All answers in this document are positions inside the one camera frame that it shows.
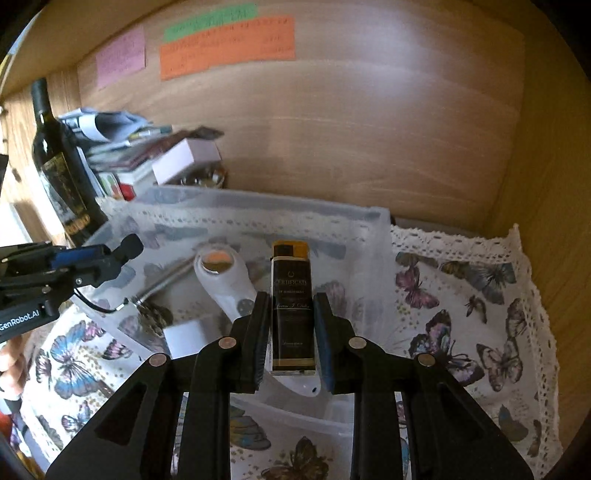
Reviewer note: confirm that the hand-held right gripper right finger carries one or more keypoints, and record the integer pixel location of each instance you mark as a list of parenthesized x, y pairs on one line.
[(324, 346)]

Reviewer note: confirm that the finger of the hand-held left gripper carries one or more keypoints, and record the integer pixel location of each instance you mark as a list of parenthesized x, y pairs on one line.
[(83, 255), (99, 272)]

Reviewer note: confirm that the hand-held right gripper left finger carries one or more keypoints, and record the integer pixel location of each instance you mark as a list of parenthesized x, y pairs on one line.
[(259, 344)]

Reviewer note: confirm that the black foam clip microphone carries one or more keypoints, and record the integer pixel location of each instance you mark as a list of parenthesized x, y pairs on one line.
[(129, 246)]

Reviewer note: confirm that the black gold certificate box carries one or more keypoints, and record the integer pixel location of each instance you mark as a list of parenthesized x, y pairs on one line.
[(292, 304)]

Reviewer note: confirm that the clear plastic storage box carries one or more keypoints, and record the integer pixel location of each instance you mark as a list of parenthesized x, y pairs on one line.
[(332, 226)]

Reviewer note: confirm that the person's left hand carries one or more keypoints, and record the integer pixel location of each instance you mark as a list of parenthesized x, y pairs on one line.
[(11, 369)]

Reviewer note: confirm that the white handheld magnifier device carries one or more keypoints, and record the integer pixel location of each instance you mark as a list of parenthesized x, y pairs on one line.
[(231, 300)]

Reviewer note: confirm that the metal rod tool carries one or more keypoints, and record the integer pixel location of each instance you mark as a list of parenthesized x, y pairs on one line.
[(166, 281)]

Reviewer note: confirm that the dark metal trinket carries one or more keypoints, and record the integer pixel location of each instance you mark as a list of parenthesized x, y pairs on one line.
[(154, 318)]

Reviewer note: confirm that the small white box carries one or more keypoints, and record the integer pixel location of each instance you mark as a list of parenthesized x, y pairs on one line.
[(187, 339)]

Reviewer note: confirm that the red and white packet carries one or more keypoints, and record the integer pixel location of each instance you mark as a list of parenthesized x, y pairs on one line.
[(115, 187)]

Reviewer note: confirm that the dark wine bottle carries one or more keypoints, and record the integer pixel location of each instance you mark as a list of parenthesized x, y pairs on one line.
[(55, 161)]

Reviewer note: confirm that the stack of magazines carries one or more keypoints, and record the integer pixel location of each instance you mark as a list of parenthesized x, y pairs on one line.
[(134, 157)]

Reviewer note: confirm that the pile of crumpled papers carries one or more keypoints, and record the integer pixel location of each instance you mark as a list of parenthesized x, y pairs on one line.
[(104, 124)]

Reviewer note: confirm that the white cardboard box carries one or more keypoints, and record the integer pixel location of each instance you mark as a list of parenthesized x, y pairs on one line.
[(184, 161)]

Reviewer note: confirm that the shiny glass ornament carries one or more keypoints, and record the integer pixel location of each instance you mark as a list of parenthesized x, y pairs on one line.
[(205, 177)]

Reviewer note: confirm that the butterfly printed lace cloth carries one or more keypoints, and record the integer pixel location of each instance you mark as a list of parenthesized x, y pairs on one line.
[(466, 304)]

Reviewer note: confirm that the pink paper note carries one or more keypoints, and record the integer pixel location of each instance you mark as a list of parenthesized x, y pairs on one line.
[(121, 57)]

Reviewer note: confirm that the orange paper note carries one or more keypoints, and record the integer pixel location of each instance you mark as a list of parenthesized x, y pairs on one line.
[(226, 53)]

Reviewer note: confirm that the green paper note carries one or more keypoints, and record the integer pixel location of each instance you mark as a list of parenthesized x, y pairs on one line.
[(210, 21)]

